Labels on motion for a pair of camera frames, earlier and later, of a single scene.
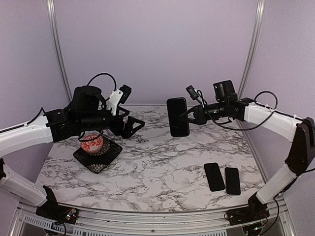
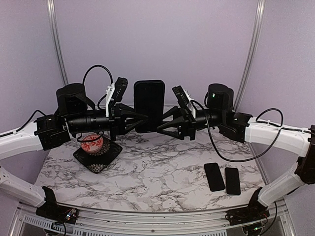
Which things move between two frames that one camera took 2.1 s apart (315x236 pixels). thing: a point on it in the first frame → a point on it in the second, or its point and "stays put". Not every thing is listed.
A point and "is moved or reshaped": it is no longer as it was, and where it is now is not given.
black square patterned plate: [97, 162] stays put
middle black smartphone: [214, 178] stays put
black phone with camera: [178, 126] is moved or reshaped
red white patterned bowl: [92, 146] stays put
